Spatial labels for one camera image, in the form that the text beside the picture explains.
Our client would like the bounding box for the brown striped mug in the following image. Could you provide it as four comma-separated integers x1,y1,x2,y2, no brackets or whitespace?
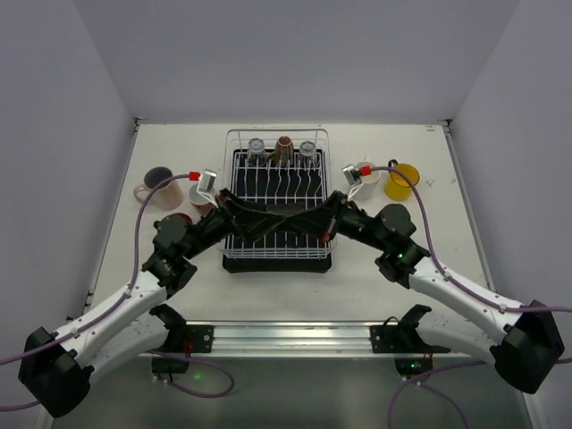
266,136,294,167

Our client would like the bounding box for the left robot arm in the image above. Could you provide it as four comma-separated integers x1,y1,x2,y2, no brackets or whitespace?
18,189,291,417

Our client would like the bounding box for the yellow mug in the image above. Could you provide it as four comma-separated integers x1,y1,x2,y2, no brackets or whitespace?
385,159,420,201

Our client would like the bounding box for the aluminium mounting rail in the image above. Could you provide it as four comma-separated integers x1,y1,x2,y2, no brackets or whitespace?
66,319,452,358

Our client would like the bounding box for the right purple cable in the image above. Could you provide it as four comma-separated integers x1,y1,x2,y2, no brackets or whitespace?
359,164,572,429

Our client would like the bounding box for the black drip tray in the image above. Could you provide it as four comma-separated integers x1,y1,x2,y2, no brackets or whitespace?
222,147,333,273

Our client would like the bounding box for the white faceted mug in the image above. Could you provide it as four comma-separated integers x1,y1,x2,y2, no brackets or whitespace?
350,171,381,201

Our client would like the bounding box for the right clear drinking glass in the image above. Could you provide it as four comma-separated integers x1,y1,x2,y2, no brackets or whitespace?
299,140,317,170

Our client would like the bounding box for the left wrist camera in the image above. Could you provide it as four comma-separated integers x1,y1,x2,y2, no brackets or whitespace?
197,169,217,206

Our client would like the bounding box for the white wire dish rack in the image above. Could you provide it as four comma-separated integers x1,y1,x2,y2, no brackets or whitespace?
219,128,335,271

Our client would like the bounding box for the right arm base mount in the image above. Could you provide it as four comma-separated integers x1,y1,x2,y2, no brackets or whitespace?
369,315,433,379

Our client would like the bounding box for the light pink mug dark interior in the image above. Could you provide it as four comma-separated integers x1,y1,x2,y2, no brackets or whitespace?
133,166,183,211

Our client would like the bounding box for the left clear drinking glass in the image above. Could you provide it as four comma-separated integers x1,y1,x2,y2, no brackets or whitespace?
247,138,267,167

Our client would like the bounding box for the clear drinking glass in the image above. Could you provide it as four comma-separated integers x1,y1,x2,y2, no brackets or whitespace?
247,138,267,167
299,140,317,170

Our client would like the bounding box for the black tumbler cup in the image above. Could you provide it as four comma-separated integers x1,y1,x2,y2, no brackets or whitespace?
265,203,306,217

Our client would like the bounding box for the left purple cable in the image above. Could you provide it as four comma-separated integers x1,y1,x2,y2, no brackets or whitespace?
0,169,202,412

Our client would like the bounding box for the purple cable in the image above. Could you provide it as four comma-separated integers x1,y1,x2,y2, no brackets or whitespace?
359,164,572,429
0,169,202,412

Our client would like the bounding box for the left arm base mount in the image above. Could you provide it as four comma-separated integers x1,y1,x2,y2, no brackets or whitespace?
151,324,215,381

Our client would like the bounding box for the pink floral mug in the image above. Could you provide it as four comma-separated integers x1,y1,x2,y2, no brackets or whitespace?
188,184,215,216

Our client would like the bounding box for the red mug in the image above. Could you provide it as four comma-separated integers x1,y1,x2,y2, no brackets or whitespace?
164,213,193,224

